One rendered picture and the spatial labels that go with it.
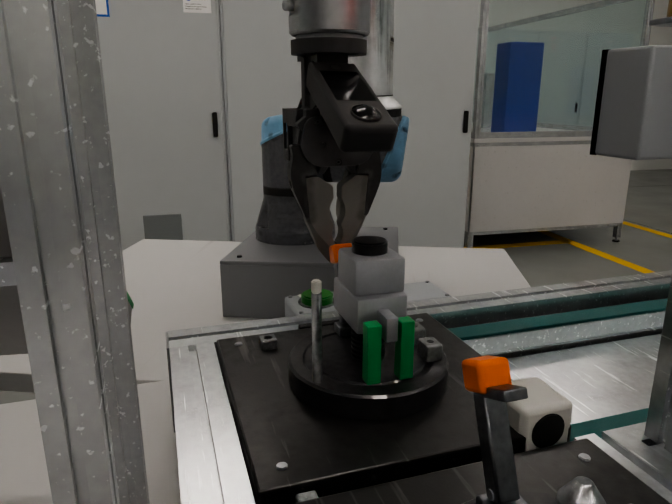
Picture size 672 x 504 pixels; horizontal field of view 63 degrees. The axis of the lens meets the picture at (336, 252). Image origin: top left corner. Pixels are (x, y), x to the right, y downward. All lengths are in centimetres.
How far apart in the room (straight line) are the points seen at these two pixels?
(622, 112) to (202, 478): 37
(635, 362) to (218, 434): 48
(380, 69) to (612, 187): 431
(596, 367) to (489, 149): 384
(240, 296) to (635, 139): 66
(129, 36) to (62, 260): 324
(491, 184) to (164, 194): 247
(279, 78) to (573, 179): 261
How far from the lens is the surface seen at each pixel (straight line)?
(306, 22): 52
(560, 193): 487
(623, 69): 42
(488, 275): 117
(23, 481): 64
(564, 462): 43
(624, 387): 67
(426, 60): 369
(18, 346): 56
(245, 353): 55
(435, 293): 74
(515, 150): 458
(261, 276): 89
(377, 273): 44
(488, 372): 31
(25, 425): 73
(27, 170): 20
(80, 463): 24
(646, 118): 41
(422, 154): 370
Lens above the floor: 121
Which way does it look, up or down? 16 degrees down
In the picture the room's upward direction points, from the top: straight up
